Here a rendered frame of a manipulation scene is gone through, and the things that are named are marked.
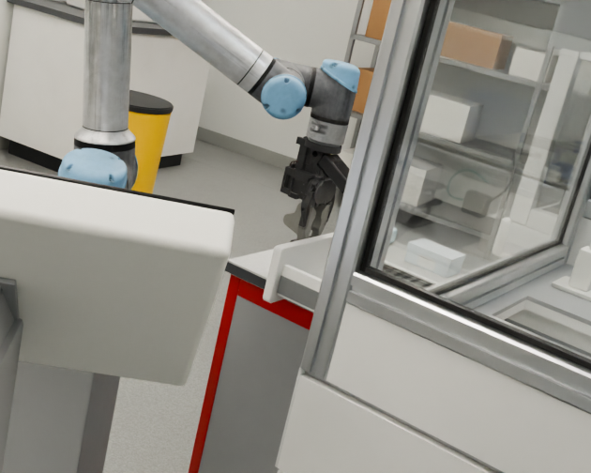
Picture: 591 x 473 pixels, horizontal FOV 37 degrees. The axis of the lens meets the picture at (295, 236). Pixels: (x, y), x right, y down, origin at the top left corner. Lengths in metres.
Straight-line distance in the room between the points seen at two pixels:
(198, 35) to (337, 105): 0.31
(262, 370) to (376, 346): 0.98
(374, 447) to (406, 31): 0.49
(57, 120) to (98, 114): 3.46
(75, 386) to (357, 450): 0.70
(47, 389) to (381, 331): 0.80
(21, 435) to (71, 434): 0.10
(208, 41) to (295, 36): 4.89
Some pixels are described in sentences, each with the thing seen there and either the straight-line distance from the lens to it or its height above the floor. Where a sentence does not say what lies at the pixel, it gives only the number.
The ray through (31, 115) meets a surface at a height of 0.28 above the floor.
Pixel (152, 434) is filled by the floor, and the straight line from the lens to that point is 2.74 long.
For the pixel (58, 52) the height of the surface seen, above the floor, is 0.68.
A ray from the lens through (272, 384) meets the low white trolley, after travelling 2.00.
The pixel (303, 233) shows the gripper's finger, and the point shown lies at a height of 0.93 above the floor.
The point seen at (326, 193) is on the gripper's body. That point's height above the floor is 1.01.
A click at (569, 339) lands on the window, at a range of 0.97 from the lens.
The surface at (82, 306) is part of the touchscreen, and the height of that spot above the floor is 1.06.
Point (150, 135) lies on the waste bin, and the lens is 4.20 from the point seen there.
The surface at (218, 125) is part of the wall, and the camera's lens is 6.71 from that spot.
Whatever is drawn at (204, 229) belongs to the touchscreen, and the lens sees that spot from 0.77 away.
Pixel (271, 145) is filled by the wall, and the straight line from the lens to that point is 6.49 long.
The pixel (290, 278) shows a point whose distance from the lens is 1.61.
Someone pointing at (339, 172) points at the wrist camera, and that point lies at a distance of 1.66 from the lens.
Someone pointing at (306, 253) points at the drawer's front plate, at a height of 0.91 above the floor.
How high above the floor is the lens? 1.41
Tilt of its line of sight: 17 degrees down
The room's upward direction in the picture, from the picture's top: 13 degrees clockwise
